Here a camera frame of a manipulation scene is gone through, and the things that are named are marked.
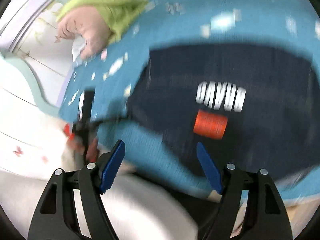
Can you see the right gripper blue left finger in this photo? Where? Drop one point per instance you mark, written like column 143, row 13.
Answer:
column 109, row 165

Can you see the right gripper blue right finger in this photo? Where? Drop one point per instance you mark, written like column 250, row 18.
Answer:
column 211, row 171

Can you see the dark denim jacket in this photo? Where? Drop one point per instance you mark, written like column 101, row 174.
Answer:
column 250, row 105

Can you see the person's left hand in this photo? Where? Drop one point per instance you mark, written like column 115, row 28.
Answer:
column 80, row 144

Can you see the green and pink quilt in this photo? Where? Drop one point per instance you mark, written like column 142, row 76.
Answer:
column 98, row 22

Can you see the teal patterned bedspread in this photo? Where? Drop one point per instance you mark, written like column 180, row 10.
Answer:
column 290, row 23

